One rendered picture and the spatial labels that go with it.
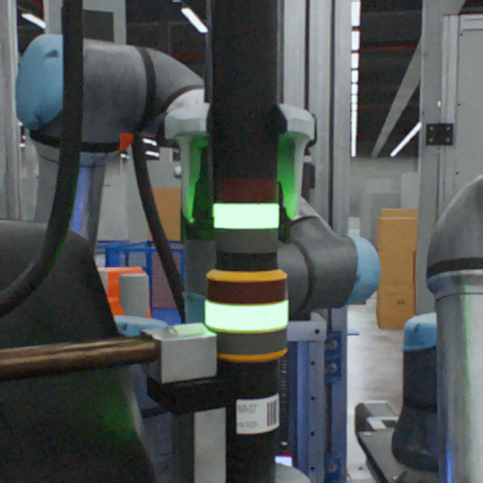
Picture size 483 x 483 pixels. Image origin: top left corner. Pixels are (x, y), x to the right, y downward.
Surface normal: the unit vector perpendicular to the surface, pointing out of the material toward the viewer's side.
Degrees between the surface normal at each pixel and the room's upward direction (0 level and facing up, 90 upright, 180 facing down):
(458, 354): 69
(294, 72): 90
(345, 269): 79
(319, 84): 90
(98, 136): 108
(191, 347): 90
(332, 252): 49
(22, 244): 42
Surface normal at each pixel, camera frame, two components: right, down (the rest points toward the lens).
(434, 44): -0.11, 0.07
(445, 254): -0.75, -0.32
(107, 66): 0.56, -0.24
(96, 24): 0.32, 0.07
